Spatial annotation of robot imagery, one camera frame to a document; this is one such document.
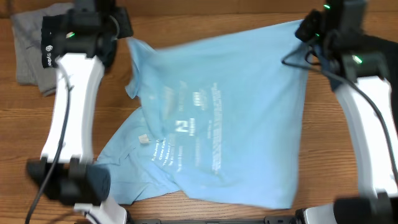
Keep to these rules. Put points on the black garment at right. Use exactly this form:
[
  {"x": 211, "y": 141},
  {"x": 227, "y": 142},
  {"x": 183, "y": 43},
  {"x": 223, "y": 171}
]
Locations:
[{"x": 389, "y": 50}]

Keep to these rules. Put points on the light blue printed t-shirt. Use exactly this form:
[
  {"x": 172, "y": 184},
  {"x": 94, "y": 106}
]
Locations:
[{"x": 220, "y": 120}]

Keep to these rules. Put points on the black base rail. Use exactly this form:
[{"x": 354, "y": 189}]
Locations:
[{"x": 265, "y": 220}]

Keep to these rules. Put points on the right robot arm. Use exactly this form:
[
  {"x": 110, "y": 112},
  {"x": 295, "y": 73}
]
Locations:
[{"x": 362, "y": 70}]

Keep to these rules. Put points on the black folded garment with logo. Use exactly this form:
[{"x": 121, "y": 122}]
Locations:
[{"x": 59, "y": 37}]

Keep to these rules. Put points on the grey folded garment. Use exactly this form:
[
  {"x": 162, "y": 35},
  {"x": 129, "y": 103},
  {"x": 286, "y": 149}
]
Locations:
[{"x": 27, "y": 27}]

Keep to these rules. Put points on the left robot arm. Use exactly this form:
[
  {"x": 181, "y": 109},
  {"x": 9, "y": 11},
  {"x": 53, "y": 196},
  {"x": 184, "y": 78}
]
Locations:
[{"x": 65, "y": 170}]

